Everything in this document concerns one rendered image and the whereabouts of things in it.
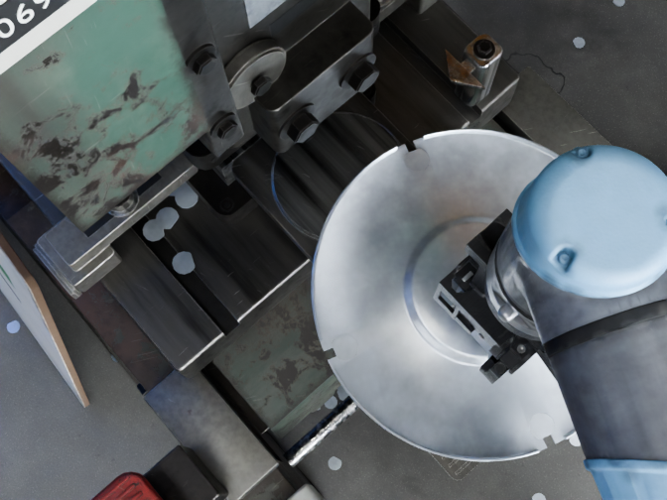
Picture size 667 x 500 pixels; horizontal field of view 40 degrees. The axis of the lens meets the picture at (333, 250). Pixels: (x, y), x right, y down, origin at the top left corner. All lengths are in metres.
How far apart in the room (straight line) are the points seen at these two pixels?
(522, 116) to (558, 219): 0.58
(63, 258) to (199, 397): 0.19
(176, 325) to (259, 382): 0.11
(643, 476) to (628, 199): 0.13
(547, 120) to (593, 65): 0.78
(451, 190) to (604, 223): 0.39
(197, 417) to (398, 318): 0.25
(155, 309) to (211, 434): 0.14
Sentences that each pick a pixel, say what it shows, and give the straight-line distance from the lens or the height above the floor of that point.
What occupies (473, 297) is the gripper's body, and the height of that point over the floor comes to 0.93.
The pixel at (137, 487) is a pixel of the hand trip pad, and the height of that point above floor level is 0.76.
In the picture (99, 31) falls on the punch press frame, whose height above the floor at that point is 1.22.
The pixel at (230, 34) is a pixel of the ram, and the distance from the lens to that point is 0.59.
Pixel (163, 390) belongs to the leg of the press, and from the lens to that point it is 0.95.
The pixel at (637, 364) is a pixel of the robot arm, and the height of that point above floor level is 1.13.
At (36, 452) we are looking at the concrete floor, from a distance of 1.65.
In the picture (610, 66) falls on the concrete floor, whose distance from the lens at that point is 1.81.
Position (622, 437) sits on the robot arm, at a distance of 0.46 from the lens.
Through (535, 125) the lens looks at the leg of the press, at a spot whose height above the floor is 0.64.
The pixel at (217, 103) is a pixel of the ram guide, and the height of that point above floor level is 1.06.
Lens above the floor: 1.56
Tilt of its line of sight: 75 degrees down
